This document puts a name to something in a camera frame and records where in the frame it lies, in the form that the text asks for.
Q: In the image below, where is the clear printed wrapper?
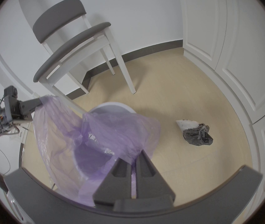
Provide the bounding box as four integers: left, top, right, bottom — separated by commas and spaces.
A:
176, 119, 200, 132

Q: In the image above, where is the black plastic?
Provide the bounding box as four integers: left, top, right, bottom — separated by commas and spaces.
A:
183, 123, 214, 146

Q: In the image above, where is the white trash bin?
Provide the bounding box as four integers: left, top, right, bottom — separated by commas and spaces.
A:
73, 102, 137, 180

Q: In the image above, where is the purple plastic bag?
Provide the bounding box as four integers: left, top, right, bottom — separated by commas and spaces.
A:
33, 96, 162, 207

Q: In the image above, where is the white chair with grey cushions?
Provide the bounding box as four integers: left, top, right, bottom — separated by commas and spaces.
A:
33, 0, 137, 107

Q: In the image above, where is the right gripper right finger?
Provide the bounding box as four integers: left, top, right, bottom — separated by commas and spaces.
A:
135, 149, 176, 202

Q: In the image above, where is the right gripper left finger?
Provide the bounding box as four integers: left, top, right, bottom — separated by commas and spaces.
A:
93, 158, 133, 207

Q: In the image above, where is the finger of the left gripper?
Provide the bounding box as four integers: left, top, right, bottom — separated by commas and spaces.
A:
18, 97, 43, 115

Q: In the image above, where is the white wardrobe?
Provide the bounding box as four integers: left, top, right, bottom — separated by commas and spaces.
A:
177, 0, 265, 195

